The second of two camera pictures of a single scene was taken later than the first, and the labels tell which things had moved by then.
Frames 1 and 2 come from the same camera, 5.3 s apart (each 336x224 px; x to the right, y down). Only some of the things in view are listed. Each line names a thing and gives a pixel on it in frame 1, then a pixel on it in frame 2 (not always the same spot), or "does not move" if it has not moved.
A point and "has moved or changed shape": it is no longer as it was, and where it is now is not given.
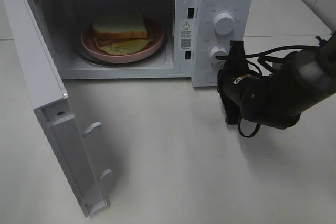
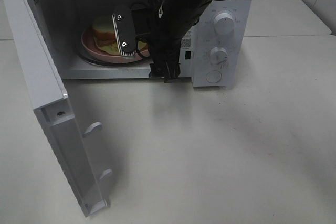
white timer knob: x=218 y=51 does not move
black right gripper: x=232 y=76 to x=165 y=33
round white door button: x=211 y=77 does not move
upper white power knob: x=223 y=23 does not move
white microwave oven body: x=165 y=25 does not move
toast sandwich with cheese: x=121 y=34 has moved or changed shape
